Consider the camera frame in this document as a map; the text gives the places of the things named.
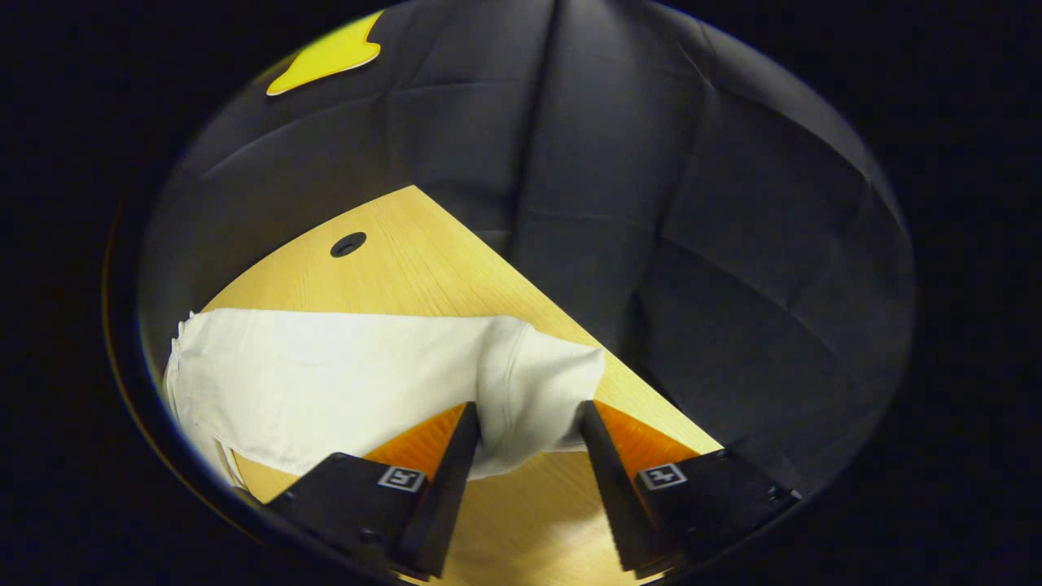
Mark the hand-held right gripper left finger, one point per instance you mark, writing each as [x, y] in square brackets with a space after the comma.
[440, 513]

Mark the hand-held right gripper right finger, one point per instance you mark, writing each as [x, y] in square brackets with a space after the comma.
[623, 513]

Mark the white t-shirt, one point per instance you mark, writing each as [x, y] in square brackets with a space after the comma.
[342, 382]

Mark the black backdrop cloth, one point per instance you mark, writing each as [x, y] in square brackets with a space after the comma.
[733, 244]

